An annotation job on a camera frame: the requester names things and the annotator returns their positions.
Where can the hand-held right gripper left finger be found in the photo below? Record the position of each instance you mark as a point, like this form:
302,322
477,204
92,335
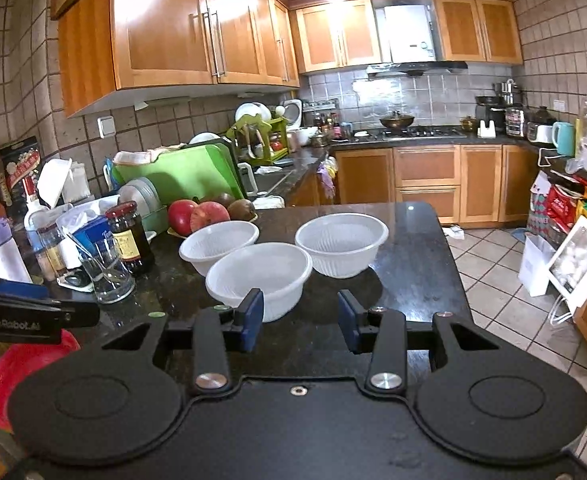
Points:
253,320

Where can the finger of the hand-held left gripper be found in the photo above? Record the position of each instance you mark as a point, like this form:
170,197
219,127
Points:
78,316
20,290

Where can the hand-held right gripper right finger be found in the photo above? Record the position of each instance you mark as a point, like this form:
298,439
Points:
349,322

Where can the white ribbed plastic bowl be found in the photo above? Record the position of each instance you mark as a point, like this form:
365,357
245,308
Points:
218,245
341,247
258,277

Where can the pink plastic plate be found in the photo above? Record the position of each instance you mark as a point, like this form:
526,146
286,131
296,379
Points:
18,375

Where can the white lavender water bottle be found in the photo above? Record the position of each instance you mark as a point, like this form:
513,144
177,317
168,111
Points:
5,255

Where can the clear drinking glass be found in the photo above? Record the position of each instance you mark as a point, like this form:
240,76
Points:
108,280

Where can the yellow-label spice jar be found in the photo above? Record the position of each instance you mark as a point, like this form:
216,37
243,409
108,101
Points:
52,255

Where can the blue tissue box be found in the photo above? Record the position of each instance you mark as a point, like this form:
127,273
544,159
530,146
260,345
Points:
93,235

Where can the red white bottle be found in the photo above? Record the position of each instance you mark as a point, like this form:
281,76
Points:
33,205

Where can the dark sauce glass jar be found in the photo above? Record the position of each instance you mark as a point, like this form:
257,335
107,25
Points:
129,245

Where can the dark brown fruit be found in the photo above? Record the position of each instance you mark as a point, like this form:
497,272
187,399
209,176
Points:
218,199
243,210

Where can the red round fruit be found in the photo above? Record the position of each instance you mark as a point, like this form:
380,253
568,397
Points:
181,217
211,217

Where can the black snack bag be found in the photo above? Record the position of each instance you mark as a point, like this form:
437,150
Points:
20,170

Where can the stack of grey dishes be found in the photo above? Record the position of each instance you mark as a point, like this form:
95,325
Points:
143,200

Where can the green cutting board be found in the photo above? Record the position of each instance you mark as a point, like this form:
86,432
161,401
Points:
193,172

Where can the wooden lower cabinets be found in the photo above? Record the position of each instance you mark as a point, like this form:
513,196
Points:
423,180

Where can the white cloth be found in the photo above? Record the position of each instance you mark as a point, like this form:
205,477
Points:
143,156

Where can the green dish rack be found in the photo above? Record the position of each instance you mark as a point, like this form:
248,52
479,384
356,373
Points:
258,135

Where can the white paper bag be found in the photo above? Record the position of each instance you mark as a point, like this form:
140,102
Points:
536,265

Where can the gas stove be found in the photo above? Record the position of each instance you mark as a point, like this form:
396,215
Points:
413,133

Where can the black wok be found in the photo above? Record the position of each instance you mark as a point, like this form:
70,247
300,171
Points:
397,121

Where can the white electric cooker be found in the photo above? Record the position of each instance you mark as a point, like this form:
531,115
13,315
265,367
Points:
293,115

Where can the amber glass pot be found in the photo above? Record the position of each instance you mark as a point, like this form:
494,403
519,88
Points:
469,125

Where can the white knife holder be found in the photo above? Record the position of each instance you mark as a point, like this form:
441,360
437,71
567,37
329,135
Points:
487,131

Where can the white windowed gift box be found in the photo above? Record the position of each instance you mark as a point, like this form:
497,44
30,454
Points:
578,260

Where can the red snack packets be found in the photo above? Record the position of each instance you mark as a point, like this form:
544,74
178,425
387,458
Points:
561,205

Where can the black coffee maker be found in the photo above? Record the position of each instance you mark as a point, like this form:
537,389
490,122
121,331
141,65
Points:
488,110

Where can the clear storage container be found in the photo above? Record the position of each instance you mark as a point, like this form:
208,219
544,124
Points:
514,122

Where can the range hood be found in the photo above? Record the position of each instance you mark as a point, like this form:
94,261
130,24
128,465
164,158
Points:
416,67

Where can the teal mug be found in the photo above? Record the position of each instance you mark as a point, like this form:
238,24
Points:
564,140

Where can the wooden upper cabinet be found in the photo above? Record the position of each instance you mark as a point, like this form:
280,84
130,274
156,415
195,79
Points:
163,25
478,30
333,35

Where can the white water heater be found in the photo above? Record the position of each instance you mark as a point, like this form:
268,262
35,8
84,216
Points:
408,30

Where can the clear plastic bag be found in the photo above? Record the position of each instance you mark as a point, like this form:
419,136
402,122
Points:
586,130

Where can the wall socket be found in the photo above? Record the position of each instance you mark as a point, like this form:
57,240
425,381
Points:
106,126

